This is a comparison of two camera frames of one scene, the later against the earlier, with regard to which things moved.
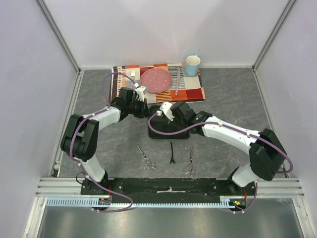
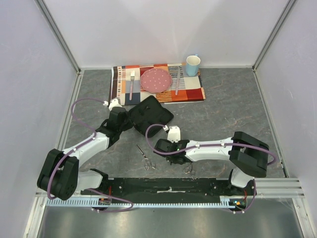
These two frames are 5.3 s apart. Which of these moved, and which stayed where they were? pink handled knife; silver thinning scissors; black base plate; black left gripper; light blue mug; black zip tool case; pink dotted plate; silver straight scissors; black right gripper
Moved: black zip tool case; black right gripper; black left gripper
Stayed: silver thinning scissors; light blue mug; silver straight scissors; pink handled knife; black base plate; pink dotted plate
